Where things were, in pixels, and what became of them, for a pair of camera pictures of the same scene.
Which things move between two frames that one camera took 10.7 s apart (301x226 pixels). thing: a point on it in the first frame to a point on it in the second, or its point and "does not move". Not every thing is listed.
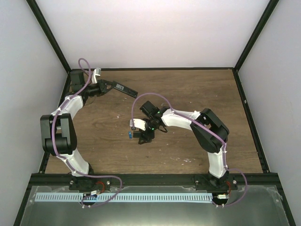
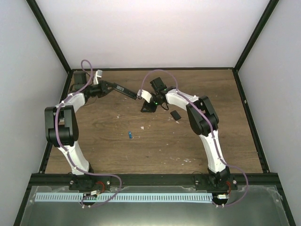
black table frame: (45, 179) does not move
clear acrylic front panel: (232, 205) does not move
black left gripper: (102, 87) does not move
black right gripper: (146, 137) to (149, 108)
